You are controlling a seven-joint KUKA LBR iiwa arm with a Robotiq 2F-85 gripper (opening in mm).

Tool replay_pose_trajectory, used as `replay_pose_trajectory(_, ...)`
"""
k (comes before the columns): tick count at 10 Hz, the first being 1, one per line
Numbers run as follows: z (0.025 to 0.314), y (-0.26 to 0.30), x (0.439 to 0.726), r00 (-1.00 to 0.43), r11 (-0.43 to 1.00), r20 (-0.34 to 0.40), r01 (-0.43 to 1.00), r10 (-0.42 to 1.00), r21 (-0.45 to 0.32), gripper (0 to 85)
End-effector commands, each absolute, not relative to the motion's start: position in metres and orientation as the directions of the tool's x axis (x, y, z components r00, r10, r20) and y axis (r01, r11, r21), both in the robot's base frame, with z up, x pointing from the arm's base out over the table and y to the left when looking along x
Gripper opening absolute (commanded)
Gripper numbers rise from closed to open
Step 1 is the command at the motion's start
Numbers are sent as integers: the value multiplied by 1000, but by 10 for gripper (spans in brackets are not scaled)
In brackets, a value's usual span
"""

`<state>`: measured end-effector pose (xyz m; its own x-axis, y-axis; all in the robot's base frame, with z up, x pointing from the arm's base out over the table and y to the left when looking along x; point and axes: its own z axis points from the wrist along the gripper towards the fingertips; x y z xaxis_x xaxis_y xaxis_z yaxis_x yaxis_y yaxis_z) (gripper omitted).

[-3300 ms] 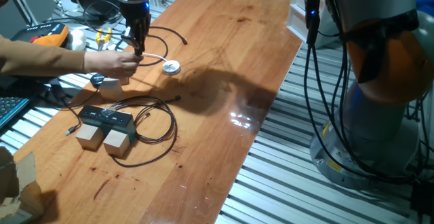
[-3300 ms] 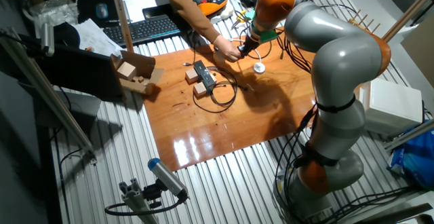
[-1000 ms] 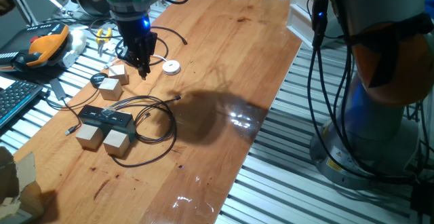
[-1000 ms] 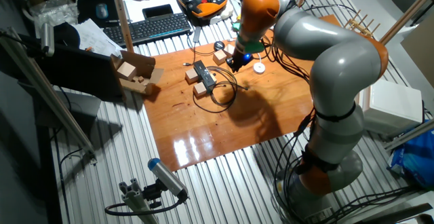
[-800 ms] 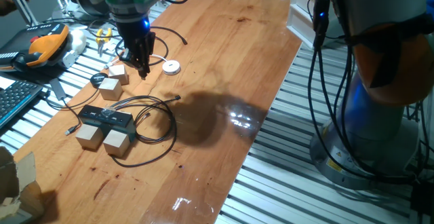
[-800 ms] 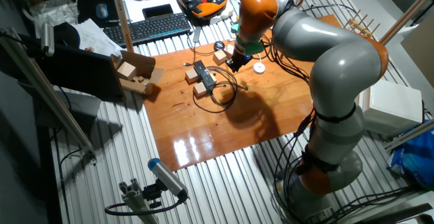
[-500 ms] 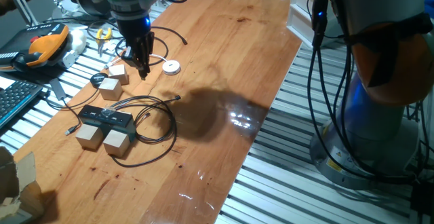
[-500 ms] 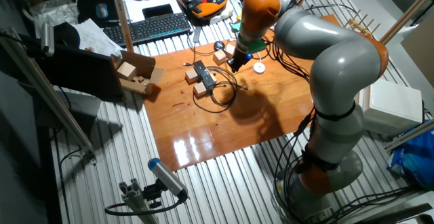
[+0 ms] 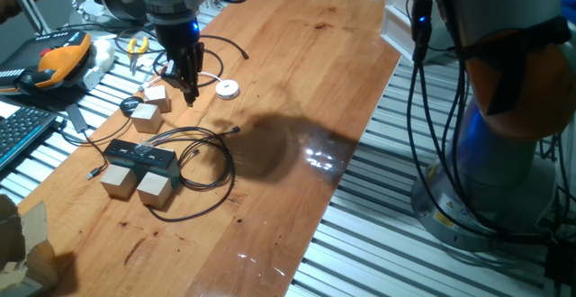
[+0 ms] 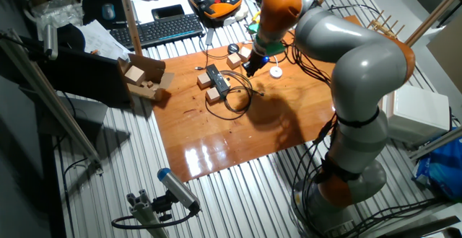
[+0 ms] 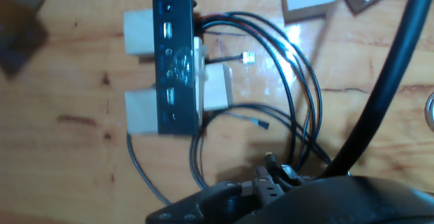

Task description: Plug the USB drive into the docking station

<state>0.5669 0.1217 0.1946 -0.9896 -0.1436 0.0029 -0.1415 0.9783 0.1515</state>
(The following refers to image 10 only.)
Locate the loose white paper pile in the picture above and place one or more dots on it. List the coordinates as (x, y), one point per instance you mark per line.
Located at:
(99, 39)

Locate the white rounded plastic object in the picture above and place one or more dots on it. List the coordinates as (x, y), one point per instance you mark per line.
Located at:
(240, 13)

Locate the grey computer mouse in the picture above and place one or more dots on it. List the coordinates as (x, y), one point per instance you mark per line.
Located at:
(108, 11)

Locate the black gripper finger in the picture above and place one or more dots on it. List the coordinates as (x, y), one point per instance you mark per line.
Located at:
(254, 73)
(248, 70)

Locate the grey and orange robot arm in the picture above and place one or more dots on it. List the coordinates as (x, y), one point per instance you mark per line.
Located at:
(361, 65)

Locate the black flat panel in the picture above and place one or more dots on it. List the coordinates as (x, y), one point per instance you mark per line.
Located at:
(83, 75)

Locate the dark metal beam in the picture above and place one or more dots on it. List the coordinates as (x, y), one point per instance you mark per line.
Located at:
(422, 229)

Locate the black mouse pad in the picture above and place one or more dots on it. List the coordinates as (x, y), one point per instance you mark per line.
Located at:
(92, 11)

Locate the wooden peg rack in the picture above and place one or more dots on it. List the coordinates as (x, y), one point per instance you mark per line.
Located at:
(382, 29)

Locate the clear plastic bag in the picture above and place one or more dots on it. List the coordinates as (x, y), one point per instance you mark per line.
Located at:
(54, 12)

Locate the black camera ball mount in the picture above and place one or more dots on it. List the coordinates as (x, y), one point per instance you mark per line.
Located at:
(162, 205)

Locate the torn cardboard box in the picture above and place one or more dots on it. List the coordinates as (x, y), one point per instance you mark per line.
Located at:
(148, 68)

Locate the black computer keyboard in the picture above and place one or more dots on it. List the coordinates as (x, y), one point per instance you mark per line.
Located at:
(151, 32)

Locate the grey metal box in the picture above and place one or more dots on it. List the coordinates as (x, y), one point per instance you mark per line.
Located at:
(83, 115)

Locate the short aluminium profile stand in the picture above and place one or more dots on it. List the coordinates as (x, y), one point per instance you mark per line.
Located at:
(144, 212)

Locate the silver camera with blue end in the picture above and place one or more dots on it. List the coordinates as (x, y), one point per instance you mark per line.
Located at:
(177, 189)

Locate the blue plastic bag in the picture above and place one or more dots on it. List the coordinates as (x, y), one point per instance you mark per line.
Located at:
(442, 169)

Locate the silver bar camera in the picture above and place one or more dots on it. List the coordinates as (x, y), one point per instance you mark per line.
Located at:
(50, 39)

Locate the black fabric cap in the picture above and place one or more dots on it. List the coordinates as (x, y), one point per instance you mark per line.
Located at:
(70, 36)

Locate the white paper sheet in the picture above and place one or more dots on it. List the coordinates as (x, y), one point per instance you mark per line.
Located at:
(162, 0)

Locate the aluminium frame beam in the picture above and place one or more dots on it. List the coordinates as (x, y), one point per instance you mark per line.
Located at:
(436, 142)
(54, 104)

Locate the brown cardboard sheet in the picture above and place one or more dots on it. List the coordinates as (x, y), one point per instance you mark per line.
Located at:
(447, 57)

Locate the green printed wrist mount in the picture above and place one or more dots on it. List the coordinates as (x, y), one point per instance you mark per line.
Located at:
(272, 47)

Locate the white drawer box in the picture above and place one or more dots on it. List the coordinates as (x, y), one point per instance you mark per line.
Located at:
(418, 112)

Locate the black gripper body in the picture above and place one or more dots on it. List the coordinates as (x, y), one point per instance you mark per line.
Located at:
(257, 62)

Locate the black round puck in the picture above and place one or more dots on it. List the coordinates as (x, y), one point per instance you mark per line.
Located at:
(233, 48)

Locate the light wooden cube block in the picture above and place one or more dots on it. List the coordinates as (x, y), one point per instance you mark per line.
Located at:
(234, 60)
(213, 94)
(204, 80)
(243, 52)
(134, 75)

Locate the black USB docking station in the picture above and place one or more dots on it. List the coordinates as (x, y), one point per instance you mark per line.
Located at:
(217, 79)

